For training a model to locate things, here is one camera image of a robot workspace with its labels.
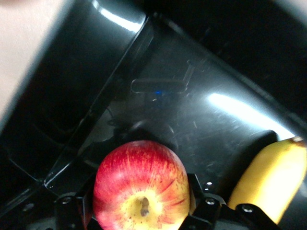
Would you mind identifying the black plastic box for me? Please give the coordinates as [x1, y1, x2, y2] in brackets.
[0, 0, 307, 230]

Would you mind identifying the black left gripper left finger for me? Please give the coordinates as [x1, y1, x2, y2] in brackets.
[54, 176, 97, 230]

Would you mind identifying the red yellow apple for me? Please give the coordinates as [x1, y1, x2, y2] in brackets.
[92, 140, 191, 230]

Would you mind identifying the yellow banana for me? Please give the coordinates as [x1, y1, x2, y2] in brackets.
[226, 136, 307, 225]

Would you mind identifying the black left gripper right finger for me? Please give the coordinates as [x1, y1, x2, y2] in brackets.
[182, 172, 283, 230]

